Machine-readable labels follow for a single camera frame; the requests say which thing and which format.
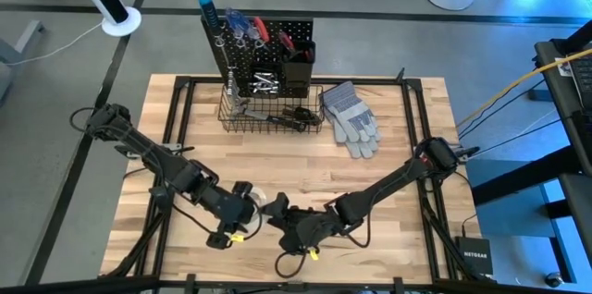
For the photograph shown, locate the tall black bin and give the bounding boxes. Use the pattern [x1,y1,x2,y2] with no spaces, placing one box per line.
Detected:
[280,40,318,92]

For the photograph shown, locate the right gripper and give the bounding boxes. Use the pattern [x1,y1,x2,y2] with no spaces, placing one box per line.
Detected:
[261,190,355,258]

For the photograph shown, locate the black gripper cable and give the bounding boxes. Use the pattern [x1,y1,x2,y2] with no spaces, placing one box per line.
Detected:
[274,248,310,280]

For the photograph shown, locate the teal-handled screwdriver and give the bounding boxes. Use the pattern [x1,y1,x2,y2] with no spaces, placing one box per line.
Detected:
[198,0,232,76]

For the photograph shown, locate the black metal pegboard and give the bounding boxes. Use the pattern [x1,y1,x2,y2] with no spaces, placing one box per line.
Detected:
[200,16,315,100]

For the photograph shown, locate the grey striped work glove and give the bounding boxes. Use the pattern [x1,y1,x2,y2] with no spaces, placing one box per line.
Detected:
[318,80,383,160]

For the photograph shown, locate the white masking tape roll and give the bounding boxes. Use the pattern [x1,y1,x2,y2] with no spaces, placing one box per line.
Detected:
[247,186,269,210]

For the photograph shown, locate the short black bin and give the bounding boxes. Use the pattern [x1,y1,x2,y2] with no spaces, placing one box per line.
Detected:
[249,67,283,100]

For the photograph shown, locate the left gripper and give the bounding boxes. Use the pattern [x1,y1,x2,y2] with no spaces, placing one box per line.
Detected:
[196,180,267,250]

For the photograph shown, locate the black wire basket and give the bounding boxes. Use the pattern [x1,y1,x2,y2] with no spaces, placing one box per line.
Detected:
[216,83,325,136]

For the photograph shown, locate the yellow cable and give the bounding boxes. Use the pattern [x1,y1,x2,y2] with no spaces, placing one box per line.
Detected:
[455,47,592,129]

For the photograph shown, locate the black desk base beam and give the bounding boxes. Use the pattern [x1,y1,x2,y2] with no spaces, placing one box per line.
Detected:
[466,145,592,286]

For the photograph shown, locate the grey furniture leg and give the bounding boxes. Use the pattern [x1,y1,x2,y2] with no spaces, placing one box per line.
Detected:
[0,19,45,101]

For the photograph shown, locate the blue-handled screwdriver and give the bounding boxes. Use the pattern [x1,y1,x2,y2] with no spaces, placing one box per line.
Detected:
[225,6,245,49]
[235,11,259,49]

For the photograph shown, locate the white floor cable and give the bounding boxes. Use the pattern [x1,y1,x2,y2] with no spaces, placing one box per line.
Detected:
[6,19,106,67]

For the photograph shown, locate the black desk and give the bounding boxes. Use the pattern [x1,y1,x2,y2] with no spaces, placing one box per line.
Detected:
[534,19,592,175]

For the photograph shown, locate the black connector block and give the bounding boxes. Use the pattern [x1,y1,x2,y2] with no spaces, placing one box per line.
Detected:
[147,185,173,212]

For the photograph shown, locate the black Netgear network switch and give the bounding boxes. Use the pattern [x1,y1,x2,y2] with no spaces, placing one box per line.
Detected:
[453,236,494,277]

